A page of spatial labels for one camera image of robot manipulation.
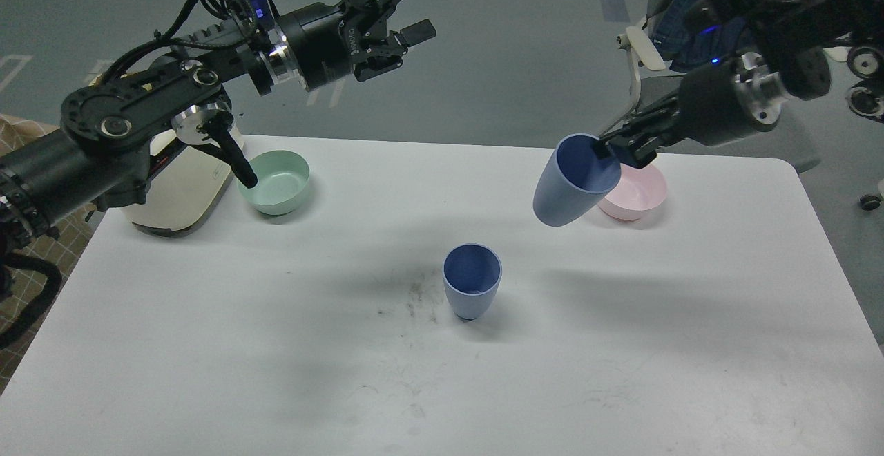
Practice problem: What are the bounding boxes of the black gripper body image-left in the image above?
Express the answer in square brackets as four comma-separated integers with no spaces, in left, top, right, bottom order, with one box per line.
[276,0,416,91]

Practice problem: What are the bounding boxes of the image-left gripper finger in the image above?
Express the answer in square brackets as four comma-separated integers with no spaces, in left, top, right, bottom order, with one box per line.
[397,19,438,48]

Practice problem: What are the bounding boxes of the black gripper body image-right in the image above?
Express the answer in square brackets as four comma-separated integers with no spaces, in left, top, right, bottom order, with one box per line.
[601,62,778,151]

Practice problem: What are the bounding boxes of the blue cup image-right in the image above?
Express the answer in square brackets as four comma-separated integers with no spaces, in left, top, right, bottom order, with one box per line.
[532,134,621,227]

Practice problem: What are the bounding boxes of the blue cup image-left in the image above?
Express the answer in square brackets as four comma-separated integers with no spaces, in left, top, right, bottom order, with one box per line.
[442,244,503,321]

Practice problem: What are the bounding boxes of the pink bowl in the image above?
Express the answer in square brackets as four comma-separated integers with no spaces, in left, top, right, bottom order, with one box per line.
[599,165,667,222]

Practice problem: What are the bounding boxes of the green bowl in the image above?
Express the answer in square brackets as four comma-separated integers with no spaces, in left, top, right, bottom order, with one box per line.
[237,150,311,216]

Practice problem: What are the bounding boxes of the cream toaster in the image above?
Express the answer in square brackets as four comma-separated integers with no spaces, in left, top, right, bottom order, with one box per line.
[121,145,233,238]

